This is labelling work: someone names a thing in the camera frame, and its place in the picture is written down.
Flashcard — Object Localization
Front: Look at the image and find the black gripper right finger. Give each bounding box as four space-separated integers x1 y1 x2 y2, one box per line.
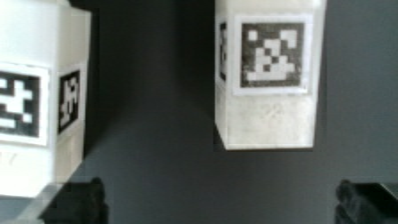
335 180 398 224

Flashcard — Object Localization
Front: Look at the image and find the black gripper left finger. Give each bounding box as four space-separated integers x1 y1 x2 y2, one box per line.
40 178 109 224

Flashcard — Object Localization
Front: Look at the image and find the white table leg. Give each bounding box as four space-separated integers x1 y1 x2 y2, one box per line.
216 0 327 151
0 0 91 197

